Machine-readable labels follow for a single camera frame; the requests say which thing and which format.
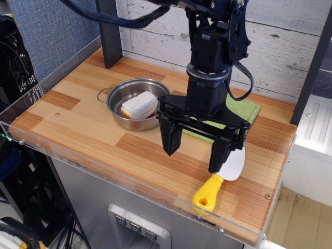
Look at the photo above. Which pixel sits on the dark grey right post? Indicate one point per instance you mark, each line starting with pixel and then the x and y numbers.
pixel 315 65

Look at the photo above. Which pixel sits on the dark grey post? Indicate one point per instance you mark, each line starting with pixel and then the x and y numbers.
pixel 110 34
pixel 315 65

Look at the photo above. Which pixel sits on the silver button control panel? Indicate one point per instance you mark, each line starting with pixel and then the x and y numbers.
pixel 133 231

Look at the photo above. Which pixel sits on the yellow handled white toy knife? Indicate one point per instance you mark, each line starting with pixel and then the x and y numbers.
pixel 204 199

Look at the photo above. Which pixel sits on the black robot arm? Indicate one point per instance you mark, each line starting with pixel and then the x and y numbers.
pixel 218 44

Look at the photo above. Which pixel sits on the small stainless steel pot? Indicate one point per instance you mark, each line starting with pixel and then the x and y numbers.
pixel 127 90

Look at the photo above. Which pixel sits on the white orange mushroom stem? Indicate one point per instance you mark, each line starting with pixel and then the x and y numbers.
pixel 139 107

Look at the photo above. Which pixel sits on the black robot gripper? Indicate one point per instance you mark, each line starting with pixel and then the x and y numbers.
pixel 203 111

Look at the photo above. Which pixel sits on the stainless steel cabinet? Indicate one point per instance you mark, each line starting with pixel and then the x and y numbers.
pixel 91 195

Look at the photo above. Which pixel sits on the dark grey left post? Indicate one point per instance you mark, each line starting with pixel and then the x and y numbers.
pixel 110 34

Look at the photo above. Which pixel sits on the black plastic crate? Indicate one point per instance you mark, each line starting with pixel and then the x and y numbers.
pixel 17 74

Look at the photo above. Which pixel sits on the white ribbed appliance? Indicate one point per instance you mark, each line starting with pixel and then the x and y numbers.
pixel 308 169

